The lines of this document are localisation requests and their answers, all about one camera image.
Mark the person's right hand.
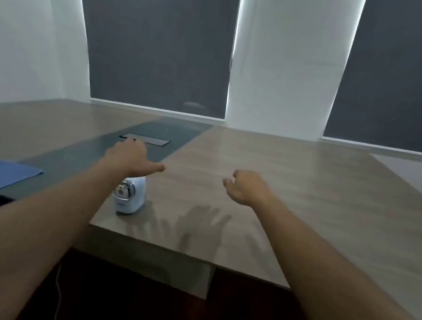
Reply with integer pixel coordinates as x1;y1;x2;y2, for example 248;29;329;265
219;167;276;210

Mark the person's left hand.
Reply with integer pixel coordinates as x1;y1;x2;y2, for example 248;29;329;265
102;134;170;183

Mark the person's right forearm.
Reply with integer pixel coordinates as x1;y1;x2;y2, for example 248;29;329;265
229;191;422;320

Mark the person's left forearm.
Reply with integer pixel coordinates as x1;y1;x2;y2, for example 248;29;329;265
0;137;135;320

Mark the black table socket cover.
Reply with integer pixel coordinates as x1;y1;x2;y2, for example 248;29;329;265
119;132;171;148

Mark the white electric pencil sharpener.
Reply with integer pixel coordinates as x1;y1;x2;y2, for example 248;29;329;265
111;171;149;219

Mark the grey roller blind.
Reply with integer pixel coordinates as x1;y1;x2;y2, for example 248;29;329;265
323;0;422;155
48;0;246;122

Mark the white cable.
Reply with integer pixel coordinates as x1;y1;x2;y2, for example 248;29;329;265
48;261;69;320

